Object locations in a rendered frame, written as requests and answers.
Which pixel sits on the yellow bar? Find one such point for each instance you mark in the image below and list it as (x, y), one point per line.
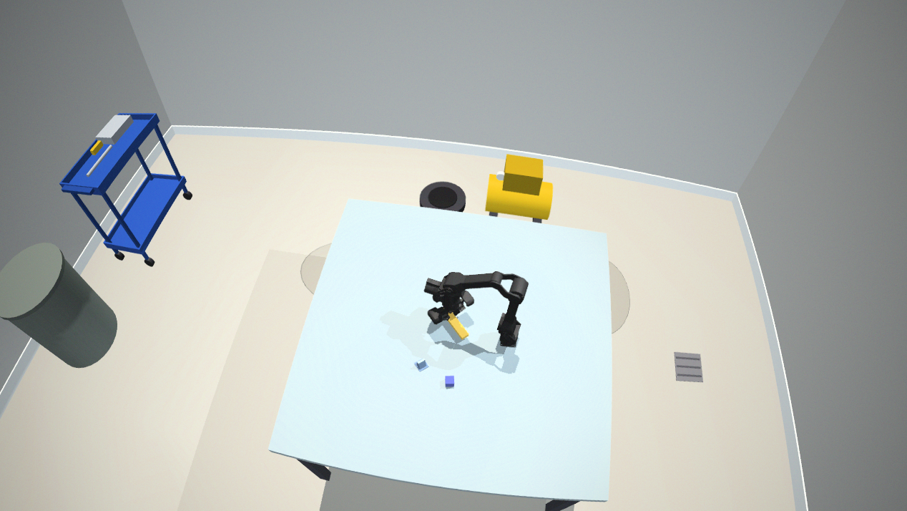
(457, 326)

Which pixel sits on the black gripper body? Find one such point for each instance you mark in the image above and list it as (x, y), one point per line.
(437, 316)

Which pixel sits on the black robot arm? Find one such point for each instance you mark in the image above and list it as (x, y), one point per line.
(454, 285)

